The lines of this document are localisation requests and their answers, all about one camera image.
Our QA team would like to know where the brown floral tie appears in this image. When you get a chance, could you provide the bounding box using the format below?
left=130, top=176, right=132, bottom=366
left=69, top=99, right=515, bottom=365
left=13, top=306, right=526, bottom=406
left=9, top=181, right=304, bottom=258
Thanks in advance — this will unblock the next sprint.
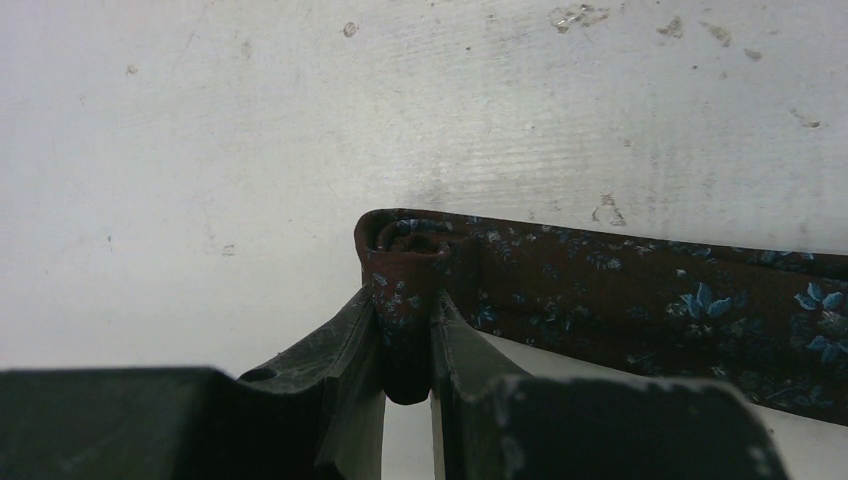
left=354, top=209, right=847, bottom=425

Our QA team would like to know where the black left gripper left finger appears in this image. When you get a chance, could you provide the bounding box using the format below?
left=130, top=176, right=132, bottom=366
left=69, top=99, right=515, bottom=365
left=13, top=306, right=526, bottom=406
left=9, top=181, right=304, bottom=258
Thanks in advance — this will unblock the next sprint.
left=1, top=290, right=385, bottom=479

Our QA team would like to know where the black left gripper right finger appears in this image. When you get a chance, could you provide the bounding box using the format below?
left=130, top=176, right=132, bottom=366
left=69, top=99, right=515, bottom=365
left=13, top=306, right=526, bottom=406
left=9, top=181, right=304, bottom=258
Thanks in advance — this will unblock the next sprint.
left=430, top=292, right=787, bottom=479

